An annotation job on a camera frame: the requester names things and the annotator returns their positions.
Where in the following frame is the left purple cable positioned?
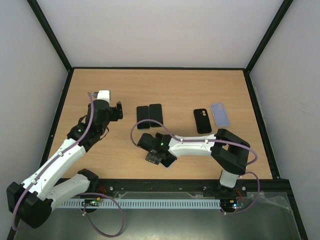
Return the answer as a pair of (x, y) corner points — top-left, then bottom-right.
(11, 91), (125, 237)

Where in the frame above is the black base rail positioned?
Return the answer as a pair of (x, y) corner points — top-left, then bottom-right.
(69, 178), (248, 201)

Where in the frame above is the lilac phone case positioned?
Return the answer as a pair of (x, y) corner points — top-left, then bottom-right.
(210, 102), (230, 127)

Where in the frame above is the black phone case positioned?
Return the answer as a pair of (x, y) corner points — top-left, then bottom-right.
(193, 108), (212, 134)

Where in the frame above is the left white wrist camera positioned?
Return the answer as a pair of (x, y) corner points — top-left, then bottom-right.
(93, 90), (111, 103)

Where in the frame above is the grey slotted cable duct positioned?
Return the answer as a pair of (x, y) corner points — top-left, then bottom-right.
(58, 198), (221, 210)

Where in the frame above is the black bare phone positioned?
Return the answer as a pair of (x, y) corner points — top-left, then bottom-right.
(136, 105), (150, 130)

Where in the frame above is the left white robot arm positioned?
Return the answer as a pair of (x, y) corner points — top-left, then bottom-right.
(6, 99), (123, 231)

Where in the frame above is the black metal frame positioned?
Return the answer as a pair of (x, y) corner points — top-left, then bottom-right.
(27, 0), (308, 240)

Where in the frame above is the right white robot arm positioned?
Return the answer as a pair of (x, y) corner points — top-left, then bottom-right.
(137, 128), (250, 196)

